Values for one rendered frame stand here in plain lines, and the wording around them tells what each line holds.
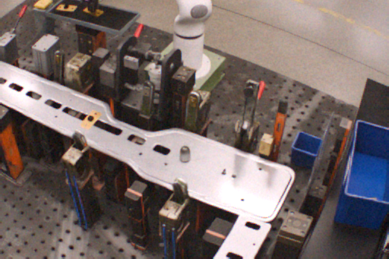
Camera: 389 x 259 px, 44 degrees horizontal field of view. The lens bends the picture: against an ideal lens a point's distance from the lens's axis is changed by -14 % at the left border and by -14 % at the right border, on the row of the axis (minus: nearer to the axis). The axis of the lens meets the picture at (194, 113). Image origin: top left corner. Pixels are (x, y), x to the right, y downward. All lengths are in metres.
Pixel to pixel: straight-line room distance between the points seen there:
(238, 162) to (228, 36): 2.31
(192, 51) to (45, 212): 0.87
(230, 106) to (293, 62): 1.52
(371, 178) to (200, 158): 0.55
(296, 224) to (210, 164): 0.36
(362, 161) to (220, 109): 0.80
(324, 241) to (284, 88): 1.08
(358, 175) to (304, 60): 2.21
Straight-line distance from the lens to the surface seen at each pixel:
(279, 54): 3.74
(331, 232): 1.45
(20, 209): 1.92
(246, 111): 1.59
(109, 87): 1.84
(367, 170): 1.63
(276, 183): 1.57
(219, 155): 1.62
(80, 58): 1.87
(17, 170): 1.99
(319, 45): 3.92
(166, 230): 1.48
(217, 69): 2.27
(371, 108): 1.86
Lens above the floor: 2.19
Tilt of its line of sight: 43 degrees down
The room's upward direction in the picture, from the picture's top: 2 degrees clockwise
